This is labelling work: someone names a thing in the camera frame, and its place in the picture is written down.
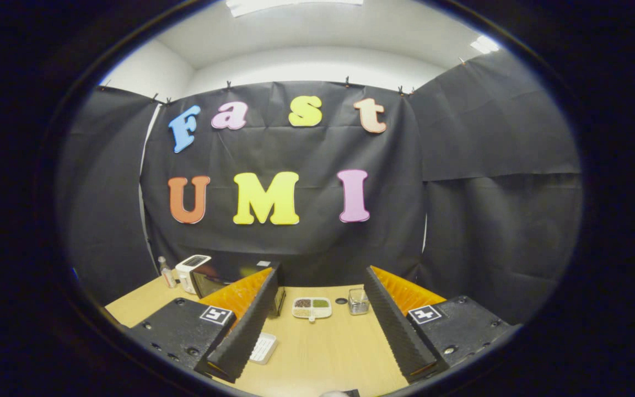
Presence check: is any white divided dish with beans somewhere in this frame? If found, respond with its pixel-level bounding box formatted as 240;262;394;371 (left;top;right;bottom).
292;297;333;323

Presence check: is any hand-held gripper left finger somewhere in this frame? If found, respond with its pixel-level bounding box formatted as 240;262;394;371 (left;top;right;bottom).
127;267;279;384

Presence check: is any ceiling light panel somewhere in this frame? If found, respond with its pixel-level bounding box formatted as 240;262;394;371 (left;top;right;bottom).
227;0;363;17
469;36;501;54

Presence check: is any clear utensil holder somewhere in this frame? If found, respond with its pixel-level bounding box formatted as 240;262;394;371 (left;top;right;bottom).
348;288;370;315

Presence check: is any white toaster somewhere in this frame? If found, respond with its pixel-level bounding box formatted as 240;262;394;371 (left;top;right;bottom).
175;254;212;294

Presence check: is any small clear bottle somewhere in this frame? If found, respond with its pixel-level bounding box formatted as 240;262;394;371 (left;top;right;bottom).
158;256;177;289

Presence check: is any black toaster oven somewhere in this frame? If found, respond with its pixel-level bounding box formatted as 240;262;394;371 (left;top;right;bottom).
190;259;287;318

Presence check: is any white rectangular tray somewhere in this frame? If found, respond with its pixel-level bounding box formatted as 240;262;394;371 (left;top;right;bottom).
249;332;278;365

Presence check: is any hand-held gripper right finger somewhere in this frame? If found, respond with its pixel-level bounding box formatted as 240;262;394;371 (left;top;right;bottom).
364;265;522;384

